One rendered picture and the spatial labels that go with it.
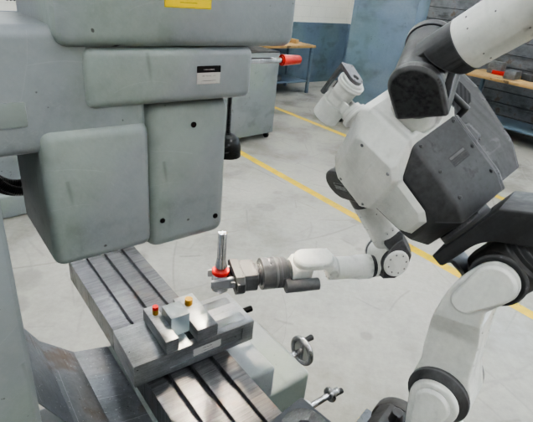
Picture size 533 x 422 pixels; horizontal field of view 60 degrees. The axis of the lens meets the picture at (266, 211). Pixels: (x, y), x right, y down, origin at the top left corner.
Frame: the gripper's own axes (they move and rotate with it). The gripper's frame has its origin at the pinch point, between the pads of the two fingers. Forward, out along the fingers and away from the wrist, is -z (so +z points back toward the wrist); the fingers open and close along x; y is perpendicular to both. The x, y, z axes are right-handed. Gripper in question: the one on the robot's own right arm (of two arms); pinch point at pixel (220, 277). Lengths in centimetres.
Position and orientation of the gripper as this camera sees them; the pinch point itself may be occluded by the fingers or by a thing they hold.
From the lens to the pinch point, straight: 123.5
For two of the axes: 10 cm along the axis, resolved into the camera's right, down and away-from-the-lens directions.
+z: 9.6, -0.5, 2.8
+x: 2.7, 4.5, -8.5
